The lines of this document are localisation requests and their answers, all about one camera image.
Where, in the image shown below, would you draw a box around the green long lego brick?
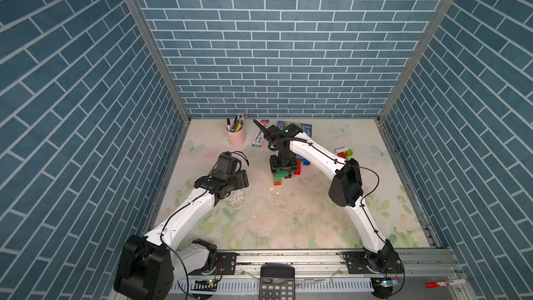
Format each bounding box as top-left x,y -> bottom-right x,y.
274,170 -> 291,179

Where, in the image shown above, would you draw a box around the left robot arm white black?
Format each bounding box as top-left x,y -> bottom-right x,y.
113,151 -> 249,299

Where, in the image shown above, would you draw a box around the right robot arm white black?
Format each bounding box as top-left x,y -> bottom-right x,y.
253,119 -> 405,274

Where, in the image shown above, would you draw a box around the white red pen box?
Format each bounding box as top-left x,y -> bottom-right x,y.
252,119 -> 269,148

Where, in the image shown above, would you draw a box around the pink pen holder cup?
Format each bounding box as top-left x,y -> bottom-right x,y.
226,126 -> 246,147

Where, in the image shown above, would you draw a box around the pens in cup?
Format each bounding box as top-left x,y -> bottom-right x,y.
226,112 -> 247,133

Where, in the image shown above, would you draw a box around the black calculator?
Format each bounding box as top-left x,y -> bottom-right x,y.
258,264 -> 296,300

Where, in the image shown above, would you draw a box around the red white marker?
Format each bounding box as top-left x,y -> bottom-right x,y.
426,279 -> 467,289

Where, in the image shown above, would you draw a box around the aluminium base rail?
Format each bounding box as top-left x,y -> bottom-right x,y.
165,249 -> 473,299

